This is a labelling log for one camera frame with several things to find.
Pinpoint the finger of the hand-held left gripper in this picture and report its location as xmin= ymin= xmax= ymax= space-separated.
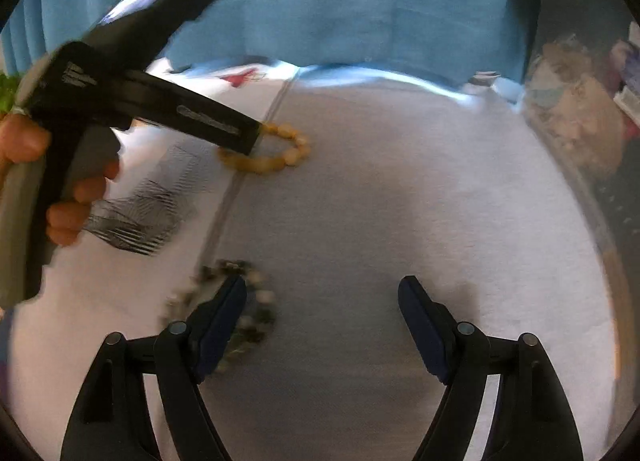
xmin=125 ymin=68 xmax=264 ymax=155

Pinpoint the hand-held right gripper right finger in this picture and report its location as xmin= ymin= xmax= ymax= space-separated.
xmin=397 ymin=276 xmax=586 ymax=461

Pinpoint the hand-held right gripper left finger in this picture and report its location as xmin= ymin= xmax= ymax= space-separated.
xmin=60 ymin=273 xmax=248 ymax=461

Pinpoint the dark and white bead bracelet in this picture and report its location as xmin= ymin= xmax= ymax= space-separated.
xmin=160 ymin=259 xmax=279 ymax=375

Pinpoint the yellow bead bracelet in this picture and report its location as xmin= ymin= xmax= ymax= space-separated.
xmin=217 ymin=122 xmax=312 ymax=173

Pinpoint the person's left hand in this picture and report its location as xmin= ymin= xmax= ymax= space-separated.
xmin=0 ymin=113 xmax=122 ymax=248

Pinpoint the potted green plant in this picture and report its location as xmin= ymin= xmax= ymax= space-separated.
xmin=0 ymin=72 xmax=24 ymax=113

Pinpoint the white printed tablecloth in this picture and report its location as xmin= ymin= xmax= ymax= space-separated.
xmin=0 ymin=55 xmax=302 ymax=461

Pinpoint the grey tablecloth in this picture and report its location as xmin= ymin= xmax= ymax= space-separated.
xmin=200 ymin=75 xmax=622 ymax=461

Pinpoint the blue curtain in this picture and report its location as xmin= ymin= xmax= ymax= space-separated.
xmin=0 ymin=0 xmax=532 ymax=93

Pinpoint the small white box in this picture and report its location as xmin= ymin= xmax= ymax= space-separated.
xmin=467 ymin=70 xmax=524 ymax=102

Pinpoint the clear plastic storage bin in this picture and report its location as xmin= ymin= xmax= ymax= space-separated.
xmin=520 ymin=16 xmax=640 ymax=292

